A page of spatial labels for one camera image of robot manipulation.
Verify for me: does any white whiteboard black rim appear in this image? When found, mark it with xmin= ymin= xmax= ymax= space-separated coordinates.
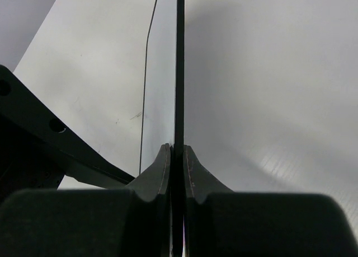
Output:
xmin=140 ymin=0 xmax=185 ymax=256

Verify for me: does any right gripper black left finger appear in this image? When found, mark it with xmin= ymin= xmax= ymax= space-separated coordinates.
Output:
xmin=1 ymin=144 xmax=171 ymax=256

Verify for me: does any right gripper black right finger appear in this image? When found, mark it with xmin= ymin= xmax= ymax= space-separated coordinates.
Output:
xmin=183 ymin=146 xmax=357 ymax=256

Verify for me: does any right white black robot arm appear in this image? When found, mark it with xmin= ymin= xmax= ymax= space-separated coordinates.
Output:
xmin=1 ymin=67 xmax=357 ymax=256

